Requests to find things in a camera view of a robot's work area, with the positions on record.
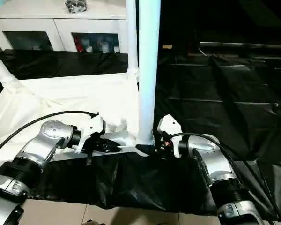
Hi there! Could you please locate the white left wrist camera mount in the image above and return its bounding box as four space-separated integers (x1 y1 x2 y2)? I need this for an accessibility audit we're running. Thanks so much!
72 114 106 155

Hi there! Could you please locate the black object pile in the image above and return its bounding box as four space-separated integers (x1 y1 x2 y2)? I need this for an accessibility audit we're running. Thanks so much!
65 0 88 13

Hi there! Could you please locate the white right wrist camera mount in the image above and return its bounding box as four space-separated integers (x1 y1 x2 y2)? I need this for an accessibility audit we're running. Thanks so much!
157 114 183 158

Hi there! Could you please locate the printed box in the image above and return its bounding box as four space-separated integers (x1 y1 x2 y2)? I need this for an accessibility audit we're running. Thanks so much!
98 39 111 53

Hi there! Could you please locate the white plastic table top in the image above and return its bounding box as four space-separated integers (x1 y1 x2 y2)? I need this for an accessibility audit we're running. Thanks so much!
0 72 155 169

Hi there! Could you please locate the black mat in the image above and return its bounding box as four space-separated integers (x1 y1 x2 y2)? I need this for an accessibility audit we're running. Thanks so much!
0 48 281 216

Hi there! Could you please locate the black flat monitor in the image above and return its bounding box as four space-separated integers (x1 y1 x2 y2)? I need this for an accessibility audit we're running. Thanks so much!
198 41 281 52

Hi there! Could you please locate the black backdrop cloth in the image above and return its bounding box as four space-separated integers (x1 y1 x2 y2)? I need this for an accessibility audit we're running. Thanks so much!
160 0 281 43

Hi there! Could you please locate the white glass-door cabinet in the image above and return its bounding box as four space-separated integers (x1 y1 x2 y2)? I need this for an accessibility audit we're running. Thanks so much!
0 0 132 54

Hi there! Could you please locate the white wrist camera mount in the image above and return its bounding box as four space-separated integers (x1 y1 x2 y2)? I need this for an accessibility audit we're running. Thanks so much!
72 114 106 155
157 114 183 158

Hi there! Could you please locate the white plastic table leg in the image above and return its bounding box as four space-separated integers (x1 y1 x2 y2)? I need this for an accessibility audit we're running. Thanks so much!
135 0 162 145
0 44 20 87
125 0 141 82

